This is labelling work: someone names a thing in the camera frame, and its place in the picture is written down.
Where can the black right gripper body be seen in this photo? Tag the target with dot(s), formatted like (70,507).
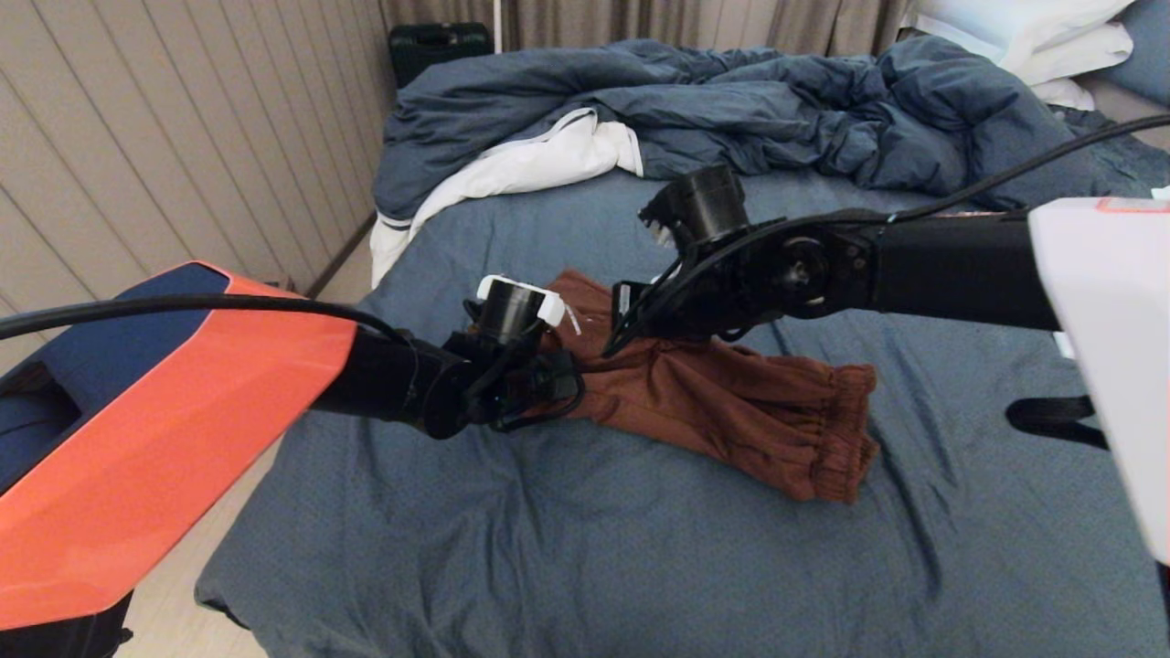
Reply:
(695,297)

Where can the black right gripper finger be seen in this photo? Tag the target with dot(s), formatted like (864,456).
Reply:
(626,320)

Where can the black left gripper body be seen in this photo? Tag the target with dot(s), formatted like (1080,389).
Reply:
(539,388)

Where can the brown shorts with white print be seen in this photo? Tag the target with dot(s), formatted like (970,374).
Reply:
(731,402)

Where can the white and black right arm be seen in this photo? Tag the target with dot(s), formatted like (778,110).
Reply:
(960,270)

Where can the orange and navy left arm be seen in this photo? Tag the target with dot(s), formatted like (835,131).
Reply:
(164,439)

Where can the blue bed sheet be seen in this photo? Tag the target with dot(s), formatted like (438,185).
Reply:
(640,567)

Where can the crumpled dark blue duvet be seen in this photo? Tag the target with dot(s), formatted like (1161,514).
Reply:
(823,110)

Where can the beige curtain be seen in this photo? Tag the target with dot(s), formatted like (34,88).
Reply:
(640,20)

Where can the white pole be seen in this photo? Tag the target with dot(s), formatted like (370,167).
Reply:
(498,23)

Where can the dark green suitcase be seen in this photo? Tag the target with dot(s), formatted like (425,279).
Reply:
(439,50)

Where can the large white pillow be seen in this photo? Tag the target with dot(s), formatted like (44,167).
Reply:
(996,18)

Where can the small white pillow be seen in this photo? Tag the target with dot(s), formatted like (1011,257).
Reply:
(1065,91)

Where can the flat white pillow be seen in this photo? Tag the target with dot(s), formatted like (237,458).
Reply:
(1083,53)

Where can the beige mattress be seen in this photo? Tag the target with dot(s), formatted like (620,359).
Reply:
(1133,110)

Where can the blue pillow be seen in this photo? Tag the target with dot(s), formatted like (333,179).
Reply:
(1143,46)

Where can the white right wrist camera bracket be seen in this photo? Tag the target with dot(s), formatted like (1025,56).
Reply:
(663,235)

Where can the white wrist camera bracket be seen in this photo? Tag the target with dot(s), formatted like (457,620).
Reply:
(548,306)
(663,235)

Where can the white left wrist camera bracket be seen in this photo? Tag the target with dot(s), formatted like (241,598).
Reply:
(548,306)

